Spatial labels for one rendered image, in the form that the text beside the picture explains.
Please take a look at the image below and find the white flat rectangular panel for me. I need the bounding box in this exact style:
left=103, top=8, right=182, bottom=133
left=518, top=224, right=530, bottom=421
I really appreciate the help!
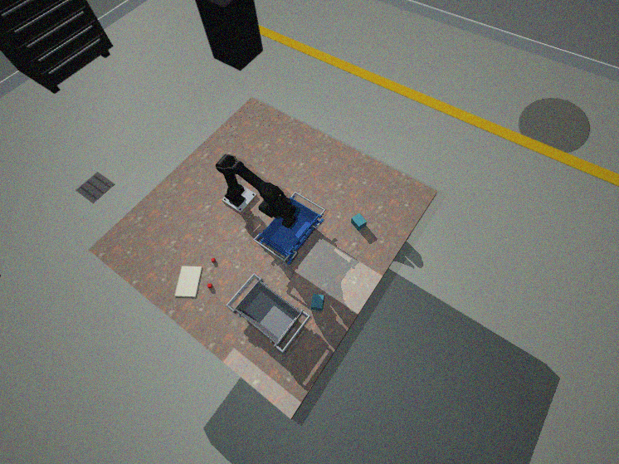
left=175, top=266, right=202, bottom=297

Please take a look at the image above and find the teal rectangular block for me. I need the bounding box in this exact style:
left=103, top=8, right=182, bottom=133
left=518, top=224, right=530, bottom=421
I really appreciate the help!
left=351, top=213, right=367, bottom=230
left=311, top=294, right=324, bottom=311

